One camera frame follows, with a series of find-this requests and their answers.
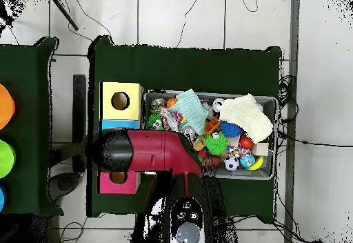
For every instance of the cream knitted cloth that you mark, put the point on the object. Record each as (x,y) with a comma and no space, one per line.
(248,116)

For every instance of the orange bowl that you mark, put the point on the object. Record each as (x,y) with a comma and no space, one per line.
(5,106)

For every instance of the silver drink can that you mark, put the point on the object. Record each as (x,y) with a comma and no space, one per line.
(189,132)

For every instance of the wooden box with three holes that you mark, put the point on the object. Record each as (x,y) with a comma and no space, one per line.
(132,94)

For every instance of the black upright stand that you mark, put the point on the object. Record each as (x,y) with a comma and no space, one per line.
(79,102)

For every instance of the grey round stand base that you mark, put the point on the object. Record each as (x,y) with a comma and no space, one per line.
(64,183)

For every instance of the green bowl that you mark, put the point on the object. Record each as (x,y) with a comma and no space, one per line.
(6,158)

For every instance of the blue spiky ball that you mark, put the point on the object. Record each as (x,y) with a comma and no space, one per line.
(229,129)

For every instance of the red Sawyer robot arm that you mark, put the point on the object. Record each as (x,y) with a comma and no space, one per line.
(154,149)

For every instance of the clear mesh bin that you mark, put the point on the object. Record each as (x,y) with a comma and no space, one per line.
(242,173)

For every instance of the small soccer ball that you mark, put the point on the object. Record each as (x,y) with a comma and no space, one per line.
(231,163)

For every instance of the green spiky googly-eyed ball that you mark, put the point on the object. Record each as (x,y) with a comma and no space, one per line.
(153,120)
(218,145)

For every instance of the black tripod leg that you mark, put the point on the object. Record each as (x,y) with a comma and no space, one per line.
(5,18)
(64,13)

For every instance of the colourful dotted cloth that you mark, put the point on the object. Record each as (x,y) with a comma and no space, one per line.
(172,118)

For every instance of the small brown football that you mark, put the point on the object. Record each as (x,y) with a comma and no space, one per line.
(213,162)

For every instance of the mint knitted cloth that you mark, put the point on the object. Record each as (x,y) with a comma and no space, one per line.
(190,110)

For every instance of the dark green side tablecloth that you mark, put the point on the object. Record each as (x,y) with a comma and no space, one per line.
(27,60)

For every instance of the blue bowl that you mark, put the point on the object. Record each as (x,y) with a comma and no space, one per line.
(2,198)

